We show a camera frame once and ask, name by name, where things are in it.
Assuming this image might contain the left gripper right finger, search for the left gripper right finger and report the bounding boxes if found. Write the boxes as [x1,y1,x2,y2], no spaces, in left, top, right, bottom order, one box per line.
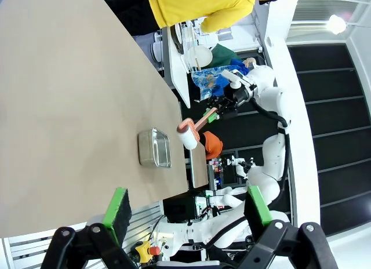
[240,185,340,269]

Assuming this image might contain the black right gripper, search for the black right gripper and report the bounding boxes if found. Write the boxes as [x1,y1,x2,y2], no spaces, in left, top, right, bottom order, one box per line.
[203,85,256,123]

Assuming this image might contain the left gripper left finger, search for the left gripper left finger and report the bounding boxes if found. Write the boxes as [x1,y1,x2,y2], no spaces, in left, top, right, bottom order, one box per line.
[40,187,137,269]

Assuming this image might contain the pink lint roller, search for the pink lint roller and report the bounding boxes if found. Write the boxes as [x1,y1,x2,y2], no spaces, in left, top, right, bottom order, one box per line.
[176,106,221,151]

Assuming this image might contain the white plate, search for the white plate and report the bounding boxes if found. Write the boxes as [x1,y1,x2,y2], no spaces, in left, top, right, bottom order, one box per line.
[187,45,214,69]

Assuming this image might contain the yellow-sleeved right forearm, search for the yellow-sleeved right forearm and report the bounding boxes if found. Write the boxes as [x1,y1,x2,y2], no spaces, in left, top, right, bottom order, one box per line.
[199,13,232,34]

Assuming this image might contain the blue floral shirt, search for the blue floral shirt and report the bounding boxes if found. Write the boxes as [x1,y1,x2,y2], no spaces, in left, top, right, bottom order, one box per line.
[191,64,232,101]

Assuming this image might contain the orange jacket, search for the orange jacket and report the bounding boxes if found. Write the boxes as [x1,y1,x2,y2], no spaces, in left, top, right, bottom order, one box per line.
[201,131,224,160]

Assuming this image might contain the green garment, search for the green garment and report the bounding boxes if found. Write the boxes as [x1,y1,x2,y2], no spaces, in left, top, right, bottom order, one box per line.
[211,42,241,68]

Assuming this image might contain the white side table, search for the white side table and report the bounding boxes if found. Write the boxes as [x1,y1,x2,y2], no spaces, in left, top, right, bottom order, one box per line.
[150,25,192,110]

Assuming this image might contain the yellow emergency stop button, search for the yellow emergency stop button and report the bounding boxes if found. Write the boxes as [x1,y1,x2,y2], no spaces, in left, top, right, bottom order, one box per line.
[130,240,162,264]

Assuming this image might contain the small white background robot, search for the small white background robot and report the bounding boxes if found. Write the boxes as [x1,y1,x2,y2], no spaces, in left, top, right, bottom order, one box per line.
[225,154,257,181]

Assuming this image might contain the black serving tray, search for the black serving tray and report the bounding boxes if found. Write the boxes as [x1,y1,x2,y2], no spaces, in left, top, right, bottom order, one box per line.
[170,24,186,56]

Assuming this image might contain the rectangular steel tray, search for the rectangular steel tray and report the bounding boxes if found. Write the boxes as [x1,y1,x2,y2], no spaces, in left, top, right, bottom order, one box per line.
[137,126,172,169]

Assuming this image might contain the person in yellow hoodie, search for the person in yellow hoodie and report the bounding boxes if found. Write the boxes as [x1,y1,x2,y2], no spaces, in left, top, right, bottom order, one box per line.
[103,0,283,37]

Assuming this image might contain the dark window panels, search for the dark window panels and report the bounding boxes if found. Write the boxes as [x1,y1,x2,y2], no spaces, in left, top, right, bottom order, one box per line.
[288,43,371,237]

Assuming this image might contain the round ceiling lamp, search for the round ceiling lamp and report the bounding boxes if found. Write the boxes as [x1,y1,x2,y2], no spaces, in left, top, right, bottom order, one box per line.
[326,13,348,35]

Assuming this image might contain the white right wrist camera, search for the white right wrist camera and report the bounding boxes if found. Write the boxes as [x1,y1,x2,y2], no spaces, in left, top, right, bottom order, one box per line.
[221,68,250,92]

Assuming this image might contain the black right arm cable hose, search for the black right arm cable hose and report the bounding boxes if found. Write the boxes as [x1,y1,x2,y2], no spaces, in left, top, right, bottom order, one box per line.
[250,97,292,200]

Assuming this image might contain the white wire dish rack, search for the white wire dish rack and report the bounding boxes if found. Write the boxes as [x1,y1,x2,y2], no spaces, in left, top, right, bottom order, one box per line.
[179,19,205,74]

